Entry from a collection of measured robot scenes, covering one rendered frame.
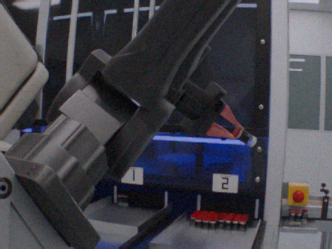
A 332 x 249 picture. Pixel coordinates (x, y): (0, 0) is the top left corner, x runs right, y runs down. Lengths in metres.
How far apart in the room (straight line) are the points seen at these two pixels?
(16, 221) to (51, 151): 0.06
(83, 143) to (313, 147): 5.62
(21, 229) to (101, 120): 0.12
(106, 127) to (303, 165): 5.61
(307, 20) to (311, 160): 2.20
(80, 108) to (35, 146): 0.07
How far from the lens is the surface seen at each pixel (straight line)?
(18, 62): 0.45
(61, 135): 0.32
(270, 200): 1.28
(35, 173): 0.27
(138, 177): 1.37
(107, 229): 1.17
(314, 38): 5.99
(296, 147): 5.87
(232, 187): 1.28
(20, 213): 0.29
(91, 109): 0.35
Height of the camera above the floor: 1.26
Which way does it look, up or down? 4 degrees down
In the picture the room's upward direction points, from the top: 2 degrees clockwise
